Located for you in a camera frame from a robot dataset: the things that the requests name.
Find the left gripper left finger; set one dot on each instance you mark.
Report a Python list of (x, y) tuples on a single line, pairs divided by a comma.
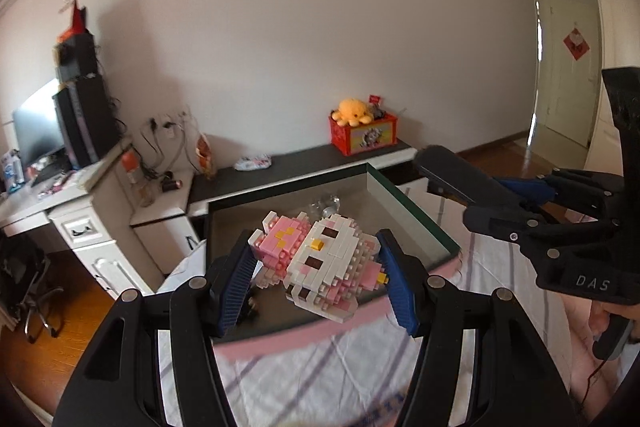
[(117, 380)]

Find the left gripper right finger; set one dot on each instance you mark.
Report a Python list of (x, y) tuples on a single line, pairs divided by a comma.
[(514, 382)]

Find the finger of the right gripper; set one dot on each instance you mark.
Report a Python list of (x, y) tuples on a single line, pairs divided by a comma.
[(515, 225), (530, 189)]

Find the pink white brick figure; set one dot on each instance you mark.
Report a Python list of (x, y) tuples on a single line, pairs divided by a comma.
[(323, 266)]

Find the black hair clip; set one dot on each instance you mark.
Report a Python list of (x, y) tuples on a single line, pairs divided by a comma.
[(249, 310)]

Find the right hand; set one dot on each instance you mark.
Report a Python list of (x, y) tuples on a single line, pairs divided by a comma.
[(611, 324)]

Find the pink bed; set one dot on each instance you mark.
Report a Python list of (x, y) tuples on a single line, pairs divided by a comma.
[(593, 383)]

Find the black office chair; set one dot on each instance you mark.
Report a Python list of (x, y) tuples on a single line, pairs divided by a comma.
[(25, 291)]

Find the red door decoration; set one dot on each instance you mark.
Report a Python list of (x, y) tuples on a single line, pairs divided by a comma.
[(576, 44)]

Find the round table striped cloth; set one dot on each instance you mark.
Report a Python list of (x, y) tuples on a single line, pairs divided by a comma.
[(360, 378)]

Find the white bedside cabinet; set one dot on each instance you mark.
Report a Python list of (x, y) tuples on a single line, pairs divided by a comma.
[(164, 227)]

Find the pink storage box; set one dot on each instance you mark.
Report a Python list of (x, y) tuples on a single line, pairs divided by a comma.
[(376, 199)]

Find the white computer desk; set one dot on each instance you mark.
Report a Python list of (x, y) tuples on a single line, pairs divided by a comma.
[(92, 213)]

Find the red cartoon storage box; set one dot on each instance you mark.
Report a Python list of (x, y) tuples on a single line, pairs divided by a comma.
[(366, 137)]

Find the yellow octopus plush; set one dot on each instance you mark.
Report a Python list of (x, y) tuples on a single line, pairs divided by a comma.
[(352, 112)]

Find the orange cap bottle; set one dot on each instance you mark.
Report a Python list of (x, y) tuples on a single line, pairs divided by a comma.
[(134, 174)]

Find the black keyboard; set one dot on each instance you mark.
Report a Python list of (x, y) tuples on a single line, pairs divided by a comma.
[(50, 171)]

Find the blue product box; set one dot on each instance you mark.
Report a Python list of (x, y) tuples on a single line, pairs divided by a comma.
[(12, 171)]

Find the black low tv cabinet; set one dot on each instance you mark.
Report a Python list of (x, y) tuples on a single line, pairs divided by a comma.
[(285, 168)]

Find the orange snack bag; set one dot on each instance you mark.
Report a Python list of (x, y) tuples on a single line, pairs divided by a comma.
[(205, 157)]

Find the patterned pouch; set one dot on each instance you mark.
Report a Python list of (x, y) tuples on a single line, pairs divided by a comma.
[(247, 164)]

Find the black computer tower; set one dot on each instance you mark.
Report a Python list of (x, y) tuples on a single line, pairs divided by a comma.
[(86, 120)]

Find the black computer monitor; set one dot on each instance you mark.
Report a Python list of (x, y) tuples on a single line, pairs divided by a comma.
[(36, 125)]

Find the black speaker box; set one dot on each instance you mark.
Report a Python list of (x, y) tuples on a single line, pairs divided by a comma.
[(75, 57)]

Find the red paper bag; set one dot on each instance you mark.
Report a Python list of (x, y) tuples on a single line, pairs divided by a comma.
[(77, 23)]

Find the wall power outlets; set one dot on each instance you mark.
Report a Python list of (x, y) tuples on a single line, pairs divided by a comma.
[(166, 126)]

